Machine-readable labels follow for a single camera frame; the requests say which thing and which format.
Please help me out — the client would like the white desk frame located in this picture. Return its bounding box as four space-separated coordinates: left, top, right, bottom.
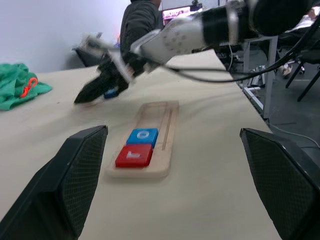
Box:
241 34 280 121

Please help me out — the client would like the orange drawstring cord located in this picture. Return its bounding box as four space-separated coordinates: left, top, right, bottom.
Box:
19 77 38 98

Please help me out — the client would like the person in dark jacket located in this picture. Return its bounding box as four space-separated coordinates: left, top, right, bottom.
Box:
119 0 165 55

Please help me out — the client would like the black swivel chair with castors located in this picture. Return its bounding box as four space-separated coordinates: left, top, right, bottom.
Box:
284 14 320 102

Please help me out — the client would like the blue letter block o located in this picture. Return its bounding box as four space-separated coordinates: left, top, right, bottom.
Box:
126 128 160 148

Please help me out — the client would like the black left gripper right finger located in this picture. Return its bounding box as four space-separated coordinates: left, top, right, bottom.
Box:
239 127 320 240

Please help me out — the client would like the blue letter block t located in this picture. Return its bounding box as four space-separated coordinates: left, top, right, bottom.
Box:
103 86 120 100

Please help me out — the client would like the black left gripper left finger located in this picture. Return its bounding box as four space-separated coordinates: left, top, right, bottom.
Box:
0 125 109 240

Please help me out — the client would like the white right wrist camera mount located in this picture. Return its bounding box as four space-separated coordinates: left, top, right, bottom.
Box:
81 32 137 85

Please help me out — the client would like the green cloth bag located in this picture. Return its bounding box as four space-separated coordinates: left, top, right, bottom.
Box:
0 63 53 112

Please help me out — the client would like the wooden letter tray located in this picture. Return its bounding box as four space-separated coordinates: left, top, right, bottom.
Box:
104 100 180 179

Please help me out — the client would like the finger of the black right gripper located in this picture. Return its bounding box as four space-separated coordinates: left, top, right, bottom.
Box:
107 74 130 95
74 74 111 105

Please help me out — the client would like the red letter block r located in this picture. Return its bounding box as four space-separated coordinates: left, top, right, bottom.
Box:
114 144 154 169

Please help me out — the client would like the computer monitor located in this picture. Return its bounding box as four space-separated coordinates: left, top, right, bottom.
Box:
161 6 203 26

